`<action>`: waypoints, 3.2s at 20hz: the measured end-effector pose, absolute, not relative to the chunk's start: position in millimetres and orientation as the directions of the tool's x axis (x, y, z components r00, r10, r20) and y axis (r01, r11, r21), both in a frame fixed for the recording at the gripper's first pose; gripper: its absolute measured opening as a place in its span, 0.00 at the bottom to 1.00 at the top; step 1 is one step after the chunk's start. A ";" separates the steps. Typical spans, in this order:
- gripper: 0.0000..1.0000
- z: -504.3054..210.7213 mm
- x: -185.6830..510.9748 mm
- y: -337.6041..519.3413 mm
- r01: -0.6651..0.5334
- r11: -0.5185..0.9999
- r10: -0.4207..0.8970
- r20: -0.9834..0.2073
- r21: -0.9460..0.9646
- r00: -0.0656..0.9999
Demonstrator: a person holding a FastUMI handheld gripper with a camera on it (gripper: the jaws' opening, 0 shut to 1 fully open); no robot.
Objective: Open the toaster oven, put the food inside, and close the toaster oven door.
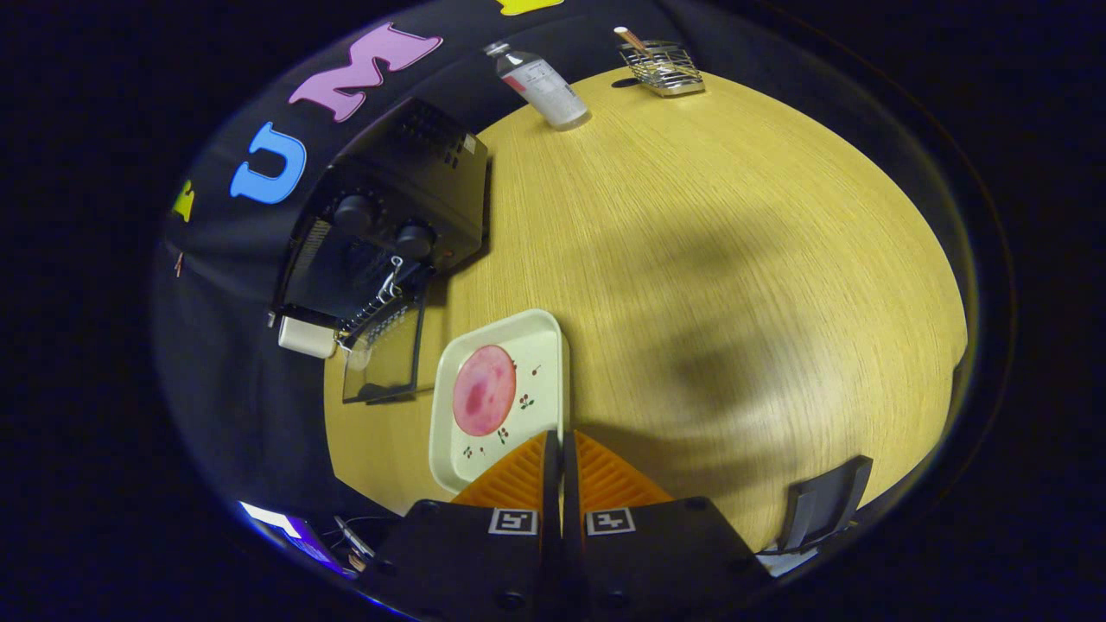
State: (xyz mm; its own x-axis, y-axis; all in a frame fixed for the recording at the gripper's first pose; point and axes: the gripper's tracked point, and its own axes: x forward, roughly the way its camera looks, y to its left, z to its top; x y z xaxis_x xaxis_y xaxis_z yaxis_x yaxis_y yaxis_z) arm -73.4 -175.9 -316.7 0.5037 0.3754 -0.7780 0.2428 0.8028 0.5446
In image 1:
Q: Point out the black toaster oven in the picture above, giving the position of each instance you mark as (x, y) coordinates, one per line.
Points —
(432, 173)

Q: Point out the clear plastic bottle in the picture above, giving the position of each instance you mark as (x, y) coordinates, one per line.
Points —
(544, 86)

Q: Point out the wooden stick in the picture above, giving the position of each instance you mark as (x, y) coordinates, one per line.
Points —
(632, 41)

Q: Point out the cream square plate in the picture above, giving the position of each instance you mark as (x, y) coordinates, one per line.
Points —
(536, 363)

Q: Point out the white bread toaster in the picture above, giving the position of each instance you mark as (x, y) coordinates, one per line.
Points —
(307, 337)

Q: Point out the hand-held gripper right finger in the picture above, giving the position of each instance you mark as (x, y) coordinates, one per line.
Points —
(657, 561)

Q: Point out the pink ham slice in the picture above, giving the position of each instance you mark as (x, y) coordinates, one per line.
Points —
(484, 393)

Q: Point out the dark grey stand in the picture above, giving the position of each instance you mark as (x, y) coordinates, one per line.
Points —
(821, 510)

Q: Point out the black backdrop cloth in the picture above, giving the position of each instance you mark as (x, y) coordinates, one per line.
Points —
(225, 363)

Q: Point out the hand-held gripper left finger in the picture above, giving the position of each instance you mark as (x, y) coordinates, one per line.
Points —
(467, 561)

